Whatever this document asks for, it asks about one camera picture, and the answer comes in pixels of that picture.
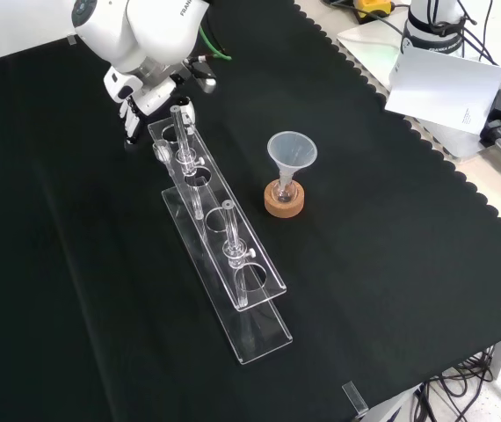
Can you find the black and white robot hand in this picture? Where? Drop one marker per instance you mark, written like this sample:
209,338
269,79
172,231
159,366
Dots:
154,99

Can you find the translucent plastic funnel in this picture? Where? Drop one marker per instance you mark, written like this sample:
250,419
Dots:
292,151

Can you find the clear funnel stand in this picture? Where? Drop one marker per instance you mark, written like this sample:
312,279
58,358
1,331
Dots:
233,272

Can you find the clear cloth clip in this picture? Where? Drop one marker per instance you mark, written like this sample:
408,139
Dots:
355,396
71,39

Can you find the small round-bottom glass flask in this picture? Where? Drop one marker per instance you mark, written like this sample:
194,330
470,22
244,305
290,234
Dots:
285,193

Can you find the black bench cloth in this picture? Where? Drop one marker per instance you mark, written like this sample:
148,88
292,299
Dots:
101,264

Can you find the yellow stop button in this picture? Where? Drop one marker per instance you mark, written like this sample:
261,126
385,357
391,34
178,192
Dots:
373,6

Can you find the white paper sheet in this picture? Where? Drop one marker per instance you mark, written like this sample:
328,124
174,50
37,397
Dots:
444,88

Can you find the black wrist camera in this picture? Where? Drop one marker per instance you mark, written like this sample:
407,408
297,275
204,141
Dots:
208,83

